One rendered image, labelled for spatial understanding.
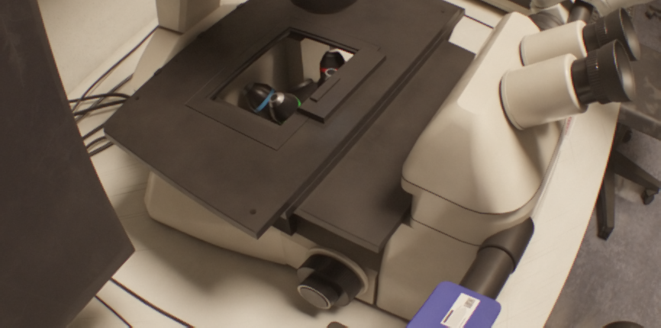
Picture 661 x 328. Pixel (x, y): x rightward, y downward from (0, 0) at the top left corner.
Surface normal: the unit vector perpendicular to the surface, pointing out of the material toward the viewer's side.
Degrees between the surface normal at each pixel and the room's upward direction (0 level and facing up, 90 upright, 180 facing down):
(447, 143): 78
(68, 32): 90
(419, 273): 90
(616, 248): 0
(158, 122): 0
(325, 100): 0
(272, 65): 90
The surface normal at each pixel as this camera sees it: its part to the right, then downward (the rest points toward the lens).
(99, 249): 0.81, 0.33
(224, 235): -0.38, 0.55
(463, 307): -0.07, -0.70
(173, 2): -0.58, 0.61
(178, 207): -0.46, 0.00
